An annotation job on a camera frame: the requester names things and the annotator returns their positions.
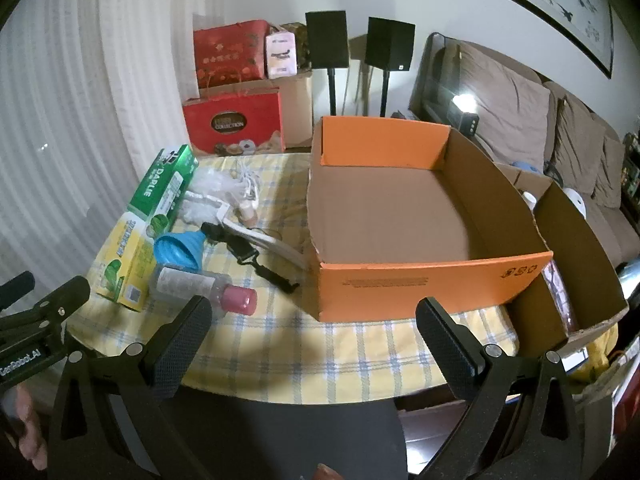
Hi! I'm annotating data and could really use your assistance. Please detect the small beige bottle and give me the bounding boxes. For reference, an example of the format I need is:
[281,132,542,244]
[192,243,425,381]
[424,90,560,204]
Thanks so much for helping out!
[236,199,259,227]

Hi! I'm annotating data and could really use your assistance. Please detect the brown sofa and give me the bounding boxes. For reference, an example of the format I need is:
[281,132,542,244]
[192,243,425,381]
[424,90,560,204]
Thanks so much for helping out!
[410,32,640,273]

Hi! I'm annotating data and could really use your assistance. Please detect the open brown cardboard box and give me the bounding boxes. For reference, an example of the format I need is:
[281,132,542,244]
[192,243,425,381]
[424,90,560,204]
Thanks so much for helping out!
[495,162,630,347]

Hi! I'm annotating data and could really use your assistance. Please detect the person's left hand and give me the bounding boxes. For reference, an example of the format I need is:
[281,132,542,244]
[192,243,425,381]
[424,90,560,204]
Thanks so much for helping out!
[0,387,48,471]

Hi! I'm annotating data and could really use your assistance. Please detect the dark floral bag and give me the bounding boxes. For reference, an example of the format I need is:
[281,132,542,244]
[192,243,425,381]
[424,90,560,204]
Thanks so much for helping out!
[272,22,309,71]

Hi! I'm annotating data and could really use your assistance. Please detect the orange cardboard box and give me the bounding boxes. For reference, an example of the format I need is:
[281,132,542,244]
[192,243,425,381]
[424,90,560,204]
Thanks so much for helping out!
[306,116,555,323]

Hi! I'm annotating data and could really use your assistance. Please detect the white pink carton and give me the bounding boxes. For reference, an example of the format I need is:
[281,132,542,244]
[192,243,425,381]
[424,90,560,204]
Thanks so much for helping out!
[264,31,300,80]

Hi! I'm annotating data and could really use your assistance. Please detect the blue silicone funnel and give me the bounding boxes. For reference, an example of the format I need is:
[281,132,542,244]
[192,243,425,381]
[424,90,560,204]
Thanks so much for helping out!
[152,230,207,275]

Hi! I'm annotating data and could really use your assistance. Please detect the medium brown cushion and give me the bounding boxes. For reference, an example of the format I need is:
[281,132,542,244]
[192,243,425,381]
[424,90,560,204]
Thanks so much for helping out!
[549,95,609,192]

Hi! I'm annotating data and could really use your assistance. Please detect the large brown cushion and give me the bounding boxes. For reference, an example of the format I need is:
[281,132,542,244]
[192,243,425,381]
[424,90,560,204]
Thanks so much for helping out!
[457,42,552,162]

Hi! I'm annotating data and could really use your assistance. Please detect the red gift box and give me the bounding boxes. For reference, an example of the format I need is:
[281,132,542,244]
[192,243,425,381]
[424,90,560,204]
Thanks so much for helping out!
[192,19,271,90]

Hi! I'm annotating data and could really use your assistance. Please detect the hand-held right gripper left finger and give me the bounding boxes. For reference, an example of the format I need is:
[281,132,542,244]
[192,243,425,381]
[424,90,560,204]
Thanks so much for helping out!
[46,294,213,480]

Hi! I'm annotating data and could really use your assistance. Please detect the clear bottle with pink cap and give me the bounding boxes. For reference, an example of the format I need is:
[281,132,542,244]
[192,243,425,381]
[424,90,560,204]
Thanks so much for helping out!
[149,266,258,317]

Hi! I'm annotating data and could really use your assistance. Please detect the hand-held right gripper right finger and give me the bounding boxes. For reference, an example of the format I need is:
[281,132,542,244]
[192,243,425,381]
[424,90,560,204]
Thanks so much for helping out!
[415,297,594,480]

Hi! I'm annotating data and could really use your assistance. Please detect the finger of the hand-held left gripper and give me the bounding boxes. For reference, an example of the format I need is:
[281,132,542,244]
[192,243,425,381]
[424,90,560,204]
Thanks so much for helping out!
[0,276,91,346]
[0,272,36,304]

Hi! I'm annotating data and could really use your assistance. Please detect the red paper gift bag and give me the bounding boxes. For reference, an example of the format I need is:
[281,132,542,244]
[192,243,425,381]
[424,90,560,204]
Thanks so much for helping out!
[181,85,287,157]

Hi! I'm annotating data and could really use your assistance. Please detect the plain brown cardboard box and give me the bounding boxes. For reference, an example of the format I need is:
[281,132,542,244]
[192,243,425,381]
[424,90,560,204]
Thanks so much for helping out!
[277,69,315,150]

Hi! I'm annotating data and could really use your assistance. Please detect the small brown cushion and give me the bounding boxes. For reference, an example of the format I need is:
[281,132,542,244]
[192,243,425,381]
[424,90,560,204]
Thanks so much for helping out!
[594,135,627,209]

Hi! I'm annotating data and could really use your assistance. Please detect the lit black device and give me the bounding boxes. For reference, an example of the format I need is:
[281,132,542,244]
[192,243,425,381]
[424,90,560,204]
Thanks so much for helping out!
[449,92,481,135]

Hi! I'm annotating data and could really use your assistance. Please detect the black speaker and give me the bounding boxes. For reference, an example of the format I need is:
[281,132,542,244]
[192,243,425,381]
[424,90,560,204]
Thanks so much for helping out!
[364,16,416,71]
[305,10,349,70]

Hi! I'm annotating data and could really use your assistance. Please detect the white fluffy duster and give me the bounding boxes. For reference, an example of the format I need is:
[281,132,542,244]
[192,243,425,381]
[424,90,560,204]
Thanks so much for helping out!
[180,166,307,272]

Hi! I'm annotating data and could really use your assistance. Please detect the white round object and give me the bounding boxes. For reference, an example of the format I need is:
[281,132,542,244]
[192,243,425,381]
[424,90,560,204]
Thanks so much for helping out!
[562,187,589,217]

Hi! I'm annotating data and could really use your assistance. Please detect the white wired earphones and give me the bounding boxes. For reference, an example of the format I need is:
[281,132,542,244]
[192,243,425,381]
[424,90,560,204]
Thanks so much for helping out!
[227,159,265,202]

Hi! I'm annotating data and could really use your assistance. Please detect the white curtain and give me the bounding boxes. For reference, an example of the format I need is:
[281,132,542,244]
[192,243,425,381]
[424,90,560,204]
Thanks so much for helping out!
[0,0,197,311]

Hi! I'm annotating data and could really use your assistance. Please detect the framed ink painting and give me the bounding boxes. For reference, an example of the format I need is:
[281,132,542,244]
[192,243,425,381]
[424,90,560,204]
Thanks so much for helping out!
[424,0,615,80]

